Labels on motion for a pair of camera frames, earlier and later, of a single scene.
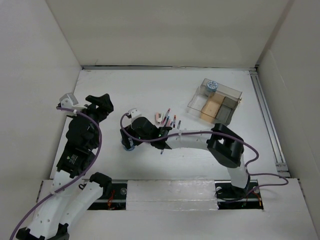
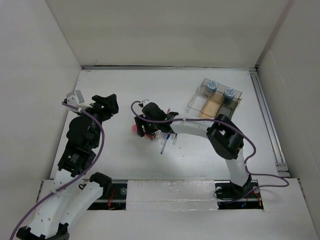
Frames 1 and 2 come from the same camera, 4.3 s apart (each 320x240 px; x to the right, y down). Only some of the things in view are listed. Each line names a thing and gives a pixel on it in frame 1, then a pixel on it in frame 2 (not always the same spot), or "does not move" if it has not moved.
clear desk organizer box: x=217 y=107 does not move
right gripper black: x=125 y=140 -> x=139 y=122
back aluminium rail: x=211 y=67 does not move
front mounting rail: x=179 y=195 does not move
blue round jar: x=212 y=86 does not move
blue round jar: x=125 y=147 -> x=229 y=93
